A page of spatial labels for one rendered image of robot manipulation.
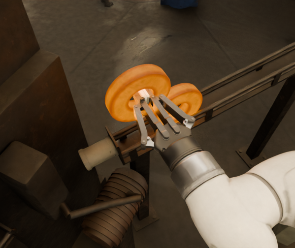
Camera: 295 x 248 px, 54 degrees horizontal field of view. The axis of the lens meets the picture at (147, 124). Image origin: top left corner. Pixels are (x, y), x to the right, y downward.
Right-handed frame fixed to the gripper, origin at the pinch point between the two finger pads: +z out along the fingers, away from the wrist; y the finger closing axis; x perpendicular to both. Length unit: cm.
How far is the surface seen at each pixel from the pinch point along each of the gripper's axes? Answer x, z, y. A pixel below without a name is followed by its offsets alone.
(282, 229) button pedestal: -69, -40, 44
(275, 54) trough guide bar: -11.8, 1.9, 48.5
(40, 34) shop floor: -92, 148, -5
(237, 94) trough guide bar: -13.5, -4.4, 29.3
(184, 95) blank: -6.5, -2.1, 11.8
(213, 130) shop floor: -86, 18, 56
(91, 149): -15.2, -0.6, -14.0
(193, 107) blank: -13.5, -2.4, 15.6
